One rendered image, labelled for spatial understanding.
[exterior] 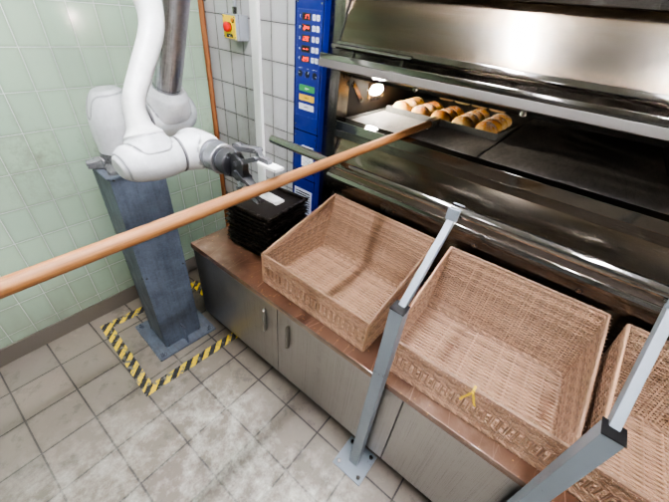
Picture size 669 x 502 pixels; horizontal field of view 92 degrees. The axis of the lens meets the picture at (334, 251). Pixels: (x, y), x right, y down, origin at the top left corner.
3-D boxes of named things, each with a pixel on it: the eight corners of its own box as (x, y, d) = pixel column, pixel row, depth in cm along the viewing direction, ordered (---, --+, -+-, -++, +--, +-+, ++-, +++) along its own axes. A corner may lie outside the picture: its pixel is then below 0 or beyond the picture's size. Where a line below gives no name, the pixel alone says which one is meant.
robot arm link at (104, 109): (90, 147, 125) (67, 85, 112) (137, 138, 137) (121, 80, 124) (110, 159, 118) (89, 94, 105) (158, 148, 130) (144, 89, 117)
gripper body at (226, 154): (234, 142, 94) (255, 151, 90) (237, 170, 99) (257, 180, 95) (211, 147, 89) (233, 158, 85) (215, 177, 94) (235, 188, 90)
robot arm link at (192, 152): (230, 166, 104) (192, 178, 95) (201, 152, 111) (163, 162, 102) (225, 132, 97) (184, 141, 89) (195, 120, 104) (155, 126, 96)
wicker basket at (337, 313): (331, 238, 175) (334, 191, 159) (424, 289, 149) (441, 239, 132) (260, 280, 144) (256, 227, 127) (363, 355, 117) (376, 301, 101)
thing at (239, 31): (236, 38, 159) (234, 13, 153) (249, 41, 154) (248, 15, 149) (223, 38, 154) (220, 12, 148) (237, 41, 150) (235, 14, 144)
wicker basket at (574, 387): (431, 293, 147) (450, 243, 131) (570, 364, 122) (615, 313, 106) (376, 364, 115) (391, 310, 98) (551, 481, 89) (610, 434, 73)
